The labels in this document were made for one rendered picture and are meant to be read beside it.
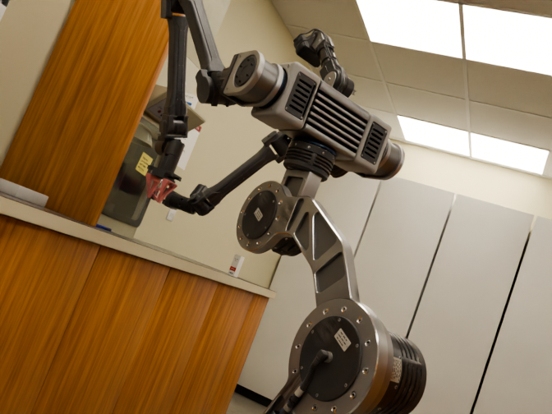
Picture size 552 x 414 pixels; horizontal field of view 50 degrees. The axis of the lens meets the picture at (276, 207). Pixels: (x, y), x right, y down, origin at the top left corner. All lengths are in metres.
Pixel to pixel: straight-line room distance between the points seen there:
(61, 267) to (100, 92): 0.76
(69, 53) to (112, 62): 0.21
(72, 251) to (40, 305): 0.17
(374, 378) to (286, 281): 4.08
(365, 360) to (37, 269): 0.99
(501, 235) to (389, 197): 0.93
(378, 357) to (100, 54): 1.66
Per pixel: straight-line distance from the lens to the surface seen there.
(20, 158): 2.44
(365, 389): 1.13
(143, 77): 2.24
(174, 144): 1.96
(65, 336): 1.98
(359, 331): 1.16
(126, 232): 2.48
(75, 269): 1.89
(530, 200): 5.52
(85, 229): 1.81
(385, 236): 5.03
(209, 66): 1.74
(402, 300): 4.94
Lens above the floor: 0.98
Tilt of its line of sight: 7 degrees up
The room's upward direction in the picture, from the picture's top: 21 degrees clockwise
